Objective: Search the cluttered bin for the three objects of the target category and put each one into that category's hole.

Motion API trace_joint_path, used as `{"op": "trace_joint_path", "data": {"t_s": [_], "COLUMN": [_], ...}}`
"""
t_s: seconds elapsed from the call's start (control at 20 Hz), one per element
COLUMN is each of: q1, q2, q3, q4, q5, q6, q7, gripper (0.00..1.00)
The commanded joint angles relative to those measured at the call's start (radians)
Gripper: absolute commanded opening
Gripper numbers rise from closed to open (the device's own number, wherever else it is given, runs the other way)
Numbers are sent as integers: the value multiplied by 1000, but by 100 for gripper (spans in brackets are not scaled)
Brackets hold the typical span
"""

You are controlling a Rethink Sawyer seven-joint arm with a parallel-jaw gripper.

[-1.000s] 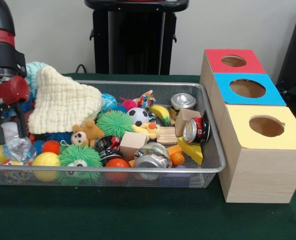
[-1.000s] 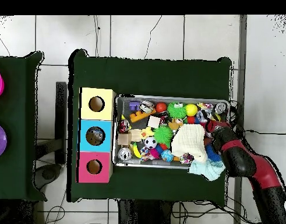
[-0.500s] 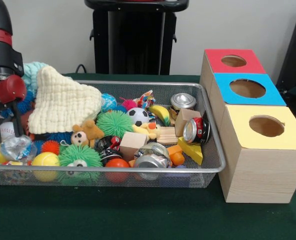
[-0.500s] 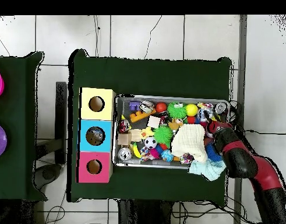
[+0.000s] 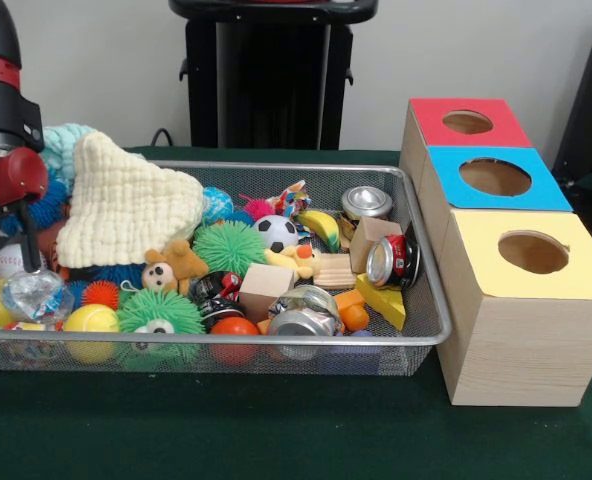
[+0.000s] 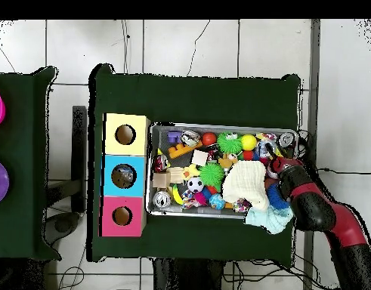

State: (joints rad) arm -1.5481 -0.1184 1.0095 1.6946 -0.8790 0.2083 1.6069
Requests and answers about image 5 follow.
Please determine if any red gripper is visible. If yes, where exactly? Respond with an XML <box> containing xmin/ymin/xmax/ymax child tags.
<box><xmin>0</xmin><ymin>146</ymin><xmax>50</xmax><ymax>288</ymax></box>

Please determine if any dark green table cloth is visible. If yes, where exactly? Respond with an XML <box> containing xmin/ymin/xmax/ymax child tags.
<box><xmin>0</xmin><ymin>145</ymin><xmax>592</xmax><ymax>480</ymax></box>

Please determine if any blue spiky ball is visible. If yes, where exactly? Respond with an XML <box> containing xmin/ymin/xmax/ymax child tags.
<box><xmin>0</xmin><ymin>165</ymin><xmax>71</xmax><ymax>238</ymax></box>
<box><xmin>86</xmin><ymin>262</ymin><xmax>147</xmax><ymax>290</ymax></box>

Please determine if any mint green cloth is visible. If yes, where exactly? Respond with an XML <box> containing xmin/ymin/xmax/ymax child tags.
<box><xmin>40</xmin><ymin>123</ymin><xmax>99</xmax><ymax>193</ymax></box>

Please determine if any cream yellow cloth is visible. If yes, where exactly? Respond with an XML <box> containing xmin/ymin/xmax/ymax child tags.
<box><xmin>55</xmin><ymin>130</ymin><xmax>208</xmax><ymax>270</ymax></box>

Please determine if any brown teddy bear toy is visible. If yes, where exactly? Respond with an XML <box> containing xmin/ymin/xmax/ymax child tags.
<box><xmin>142</xmin><ymin>240</ymin><xmax>212</xmax><ymax>295</ymax></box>

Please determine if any crushed silver can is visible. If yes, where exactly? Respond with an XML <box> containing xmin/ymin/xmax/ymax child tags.
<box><xmin>267</xmin><ymin>285</ymin><xmax>343</xmax><ymax>361</ymax></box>

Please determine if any plain yellow ball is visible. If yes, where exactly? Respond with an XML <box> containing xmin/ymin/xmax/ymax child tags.
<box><xmin>62</xmin><ymin>304</ymin><xmax>122</xmax><ymax>364</ymax></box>

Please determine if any orange red ball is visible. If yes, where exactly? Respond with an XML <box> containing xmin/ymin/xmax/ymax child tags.
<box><xmin>210</xmin><ymin>316</ymin><xmax>263</xmax><ymax>365</ymax></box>

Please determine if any green spiky ball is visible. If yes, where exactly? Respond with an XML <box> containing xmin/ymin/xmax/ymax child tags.
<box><xmin>116</xmin><ymin>289</ymin><xmax>206</xmax><ymax>336</ymax></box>
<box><xmin>192</xmin><ymin>221</ymin><xmax>269</xmax><ymax>278</ymax></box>

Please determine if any wooden box with three holes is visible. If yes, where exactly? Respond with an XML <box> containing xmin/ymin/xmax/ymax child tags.
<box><xmin>401</xmin><ymin>97</ymin><xmax>592</xmax><ymax>408</ymax></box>

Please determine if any white baseball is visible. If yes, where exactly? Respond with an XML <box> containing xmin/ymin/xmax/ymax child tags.
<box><xmin>0</xmin><ymin>244</ymin><xmax>49</xmax><ymax>283</ymax></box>

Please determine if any black and white soccer ball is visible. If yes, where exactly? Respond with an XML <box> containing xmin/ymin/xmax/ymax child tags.
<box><xmin>253</xmin><ymin>215</ymin><xmax>301</xmax><ymax>254</ymax></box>

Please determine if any yellow wedge block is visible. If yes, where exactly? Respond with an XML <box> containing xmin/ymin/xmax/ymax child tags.
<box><xmin>356</xmin><ymin>274</ymin><xmax>409</xmax><ymax>332</ymax></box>

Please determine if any clear plastic bottle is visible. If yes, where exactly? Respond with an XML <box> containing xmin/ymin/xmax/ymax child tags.
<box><xmin>0</xmin><ymin>268</ymin><xmax>76</xmax><ymax>325</ymax></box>

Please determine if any clear mesh bin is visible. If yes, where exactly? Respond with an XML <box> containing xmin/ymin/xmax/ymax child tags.
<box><xmin>0</xmin><ymin>160</ymin><xmax>454</xmax><ymax>376</ymax></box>

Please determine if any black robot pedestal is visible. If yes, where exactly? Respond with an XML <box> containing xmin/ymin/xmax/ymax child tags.
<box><xmin>169</xmin><ymin>0</ymin><xmax>379</xmax><ymax>151</ymax></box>

